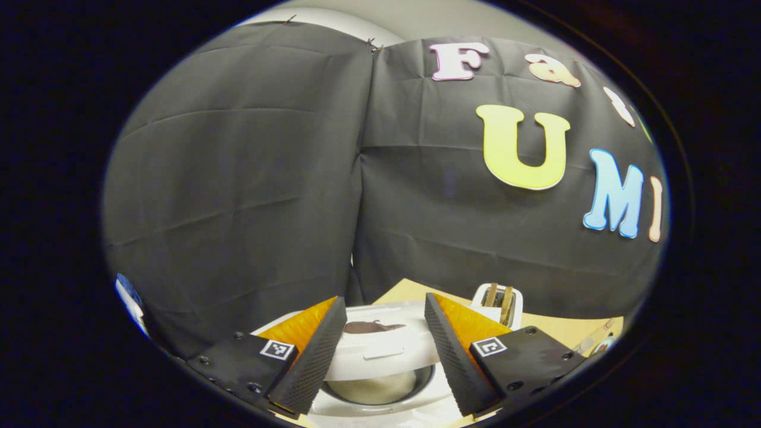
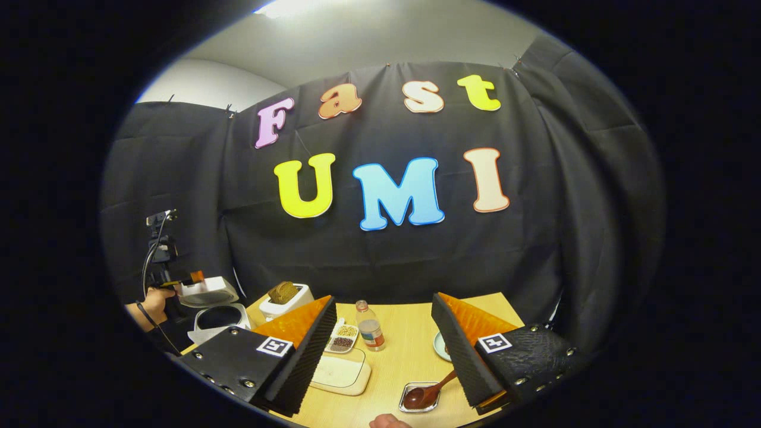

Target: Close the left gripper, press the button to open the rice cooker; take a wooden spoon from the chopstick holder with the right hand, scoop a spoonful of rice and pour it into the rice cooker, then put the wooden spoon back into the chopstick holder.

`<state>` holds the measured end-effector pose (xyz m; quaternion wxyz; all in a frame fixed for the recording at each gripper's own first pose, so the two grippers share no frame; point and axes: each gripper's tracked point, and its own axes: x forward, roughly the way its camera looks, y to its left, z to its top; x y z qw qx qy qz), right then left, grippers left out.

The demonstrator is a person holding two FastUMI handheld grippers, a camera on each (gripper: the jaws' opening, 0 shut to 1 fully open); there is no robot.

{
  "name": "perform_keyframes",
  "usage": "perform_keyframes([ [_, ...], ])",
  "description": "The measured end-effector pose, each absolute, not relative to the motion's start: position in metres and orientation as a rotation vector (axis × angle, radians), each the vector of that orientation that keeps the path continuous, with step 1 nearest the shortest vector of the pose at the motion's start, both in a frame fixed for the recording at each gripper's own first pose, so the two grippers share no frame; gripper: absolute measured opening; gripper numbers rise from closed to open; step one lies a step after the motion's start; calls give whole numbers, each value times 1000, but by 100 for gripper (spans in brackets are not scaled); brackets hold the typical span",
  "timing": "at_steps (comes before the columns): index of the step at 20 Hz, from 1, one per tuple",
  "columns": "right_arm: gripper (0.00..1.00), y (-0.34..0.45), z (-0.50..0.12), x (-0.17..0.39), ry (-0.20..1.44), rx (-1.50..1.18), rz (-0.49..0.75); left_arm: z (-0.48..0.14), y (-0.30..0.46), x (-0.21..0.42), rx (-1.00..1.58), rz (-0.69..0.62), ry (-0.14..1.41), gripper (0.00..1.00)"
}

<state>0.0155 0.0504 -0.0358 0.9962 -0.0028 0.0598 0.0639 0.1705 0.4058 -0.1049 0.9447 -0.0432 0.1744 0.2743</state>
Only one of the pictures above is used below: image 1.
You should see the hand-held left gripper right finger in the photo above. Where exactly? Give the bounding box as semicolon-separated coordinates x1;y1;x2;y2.
424;292;588;417

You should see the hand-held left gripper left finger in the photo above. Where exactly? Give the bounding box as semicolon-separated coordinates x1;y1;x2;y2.
187;296;348;417

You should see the white rice cooker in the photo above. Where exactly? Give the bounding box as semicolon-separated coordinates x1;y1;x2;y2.
250;300;476;428

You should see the white toaster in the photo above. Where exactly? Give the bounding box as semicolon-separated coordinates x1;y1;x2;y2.
470;283;524;331

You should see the white sectioned grain dish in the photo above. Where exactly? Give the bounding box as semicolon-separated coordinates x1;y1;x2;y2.
573;317;617;356

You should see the white and blue object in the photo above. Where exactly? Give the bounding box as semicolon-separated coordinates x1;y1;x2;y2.
114;273;150;337

